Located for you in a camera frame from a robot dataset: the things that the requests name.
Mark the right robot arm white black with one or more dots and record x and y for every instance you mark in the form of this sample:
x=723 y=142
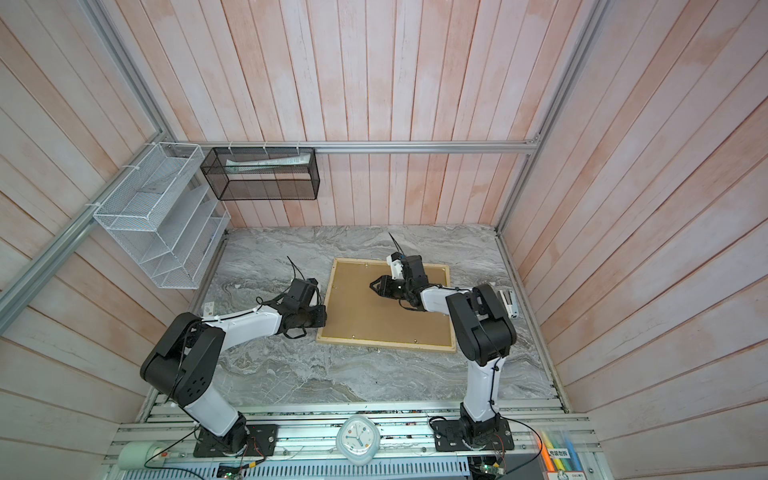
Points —
x=484 y=334

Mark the paper in black basket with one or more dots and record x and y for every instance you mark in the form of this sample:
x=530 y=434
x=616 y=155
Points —
x=280 y=165

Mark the black wire mesh basket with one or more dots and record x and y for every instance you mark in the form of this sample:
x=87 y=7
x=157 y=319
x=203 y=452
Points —
x=250 y=187

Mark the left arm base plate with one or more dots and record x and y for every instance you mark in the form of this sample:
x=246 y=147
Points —
x=261 y=441

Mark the white wire mesh shelf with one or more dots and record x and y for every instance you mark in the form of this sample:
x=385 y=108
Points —
x=168 y=225

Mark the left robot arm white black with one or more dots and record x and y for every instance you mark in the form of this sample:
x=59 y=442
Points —
x=183 y=362

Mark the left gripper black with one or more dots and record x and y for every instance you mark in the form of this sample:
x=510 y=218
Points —
x=322 y=317

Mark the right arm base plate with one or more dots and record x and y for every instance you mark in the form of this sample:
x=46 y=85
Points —
x=465 y=435

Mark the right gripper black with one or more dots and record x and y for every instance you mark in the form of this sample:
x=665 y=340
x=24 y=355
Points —
x=385 y=286

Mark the white stapler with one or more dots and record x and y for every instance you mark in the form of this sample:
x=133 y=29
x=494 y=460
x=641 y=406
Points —
x=510 y=302

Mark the light wooden picture frame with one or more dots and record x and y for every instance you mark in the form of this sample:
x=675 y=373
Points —
x=384 y=347

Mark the coloured markers tray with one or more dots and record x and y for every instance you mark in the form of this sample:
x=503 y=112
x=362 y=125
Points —
x=560 y=457

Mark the white round timer clock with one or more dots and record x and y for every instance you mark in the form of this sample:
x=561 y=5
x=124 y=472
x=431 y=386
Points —
x=358 y=440

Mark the pale green emergency button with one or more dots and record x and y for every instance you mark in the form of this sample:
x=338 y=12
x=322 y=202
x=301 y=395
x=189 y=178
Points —
x=142 y=455

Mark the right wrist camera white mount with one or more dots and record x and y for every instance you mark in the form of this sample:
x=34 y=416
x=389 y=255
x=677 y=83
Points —
x=395 y=261

